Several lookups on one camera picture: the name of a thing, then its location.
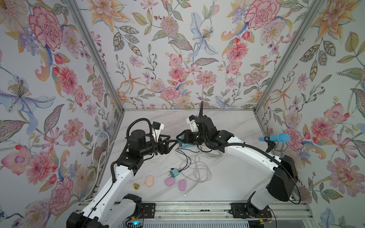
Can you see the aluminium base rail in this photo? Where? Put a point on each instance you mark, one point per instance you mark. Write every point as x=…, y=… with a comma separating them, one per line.
x=222, y=210

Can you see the purple earbud case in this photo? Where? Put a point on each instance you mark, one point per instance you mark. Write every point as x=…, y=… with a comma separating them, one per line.
x=182, y=185
x=169, y=181

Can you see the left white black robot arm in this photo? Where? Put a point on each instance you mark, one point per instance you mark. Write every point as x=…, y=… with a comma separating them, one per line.
x=143, y=141

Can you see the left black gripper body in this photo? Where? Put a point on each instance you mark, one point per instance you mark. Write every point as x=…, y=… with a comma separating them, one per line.
x=157, y=148

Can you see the teal charger with black cable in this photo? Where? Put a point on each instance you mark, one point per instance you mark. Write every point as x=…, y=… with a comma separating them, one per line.
x=174, y=173

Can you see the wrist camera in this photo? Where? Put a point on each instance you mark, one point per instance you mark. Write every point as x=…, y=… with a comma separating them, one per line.
x=195, y=123
x=156, y=130

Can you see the blue microphone on stand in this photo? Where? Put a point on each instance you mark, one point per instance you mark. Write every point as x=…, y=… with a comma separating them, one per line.
x=272, y=140

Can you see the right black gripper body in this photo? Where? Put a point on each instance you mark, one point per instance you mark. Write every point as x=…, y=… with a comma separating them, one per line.
x=196, y=138

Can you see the small brass knob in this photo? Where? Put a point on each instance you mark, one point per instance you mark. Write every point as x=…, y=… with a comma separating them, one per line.
x=136, y=186

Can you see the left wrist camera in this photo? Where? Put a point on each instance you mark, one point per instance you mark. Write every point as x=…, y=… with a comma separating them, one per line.
x=156, y=130

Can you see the purple earbud case left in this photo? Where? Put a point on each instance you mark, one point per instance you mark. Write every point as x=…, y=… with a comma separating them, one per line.
x=169, y=181

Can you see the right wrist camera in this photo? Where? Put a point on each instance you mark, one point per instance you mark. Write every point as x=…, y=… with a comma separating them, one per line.
x=195, y=123

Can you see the purple earbud case right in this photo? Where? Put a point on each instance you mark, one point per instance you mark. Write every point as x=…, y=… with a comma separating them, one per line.
x=182, y=185

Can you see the peach earbud case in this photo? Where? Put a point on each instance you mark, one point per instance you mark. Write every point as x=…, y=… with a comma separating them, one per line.
x=149, y=181

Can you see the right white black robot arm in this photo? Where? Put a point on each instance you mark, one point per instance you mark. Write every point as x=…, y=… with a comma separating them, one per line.
x=281, y=172

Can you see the teal power strip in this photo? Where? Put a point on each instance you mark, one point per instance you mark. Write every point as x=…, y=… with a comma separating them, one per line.
x=186, y=146

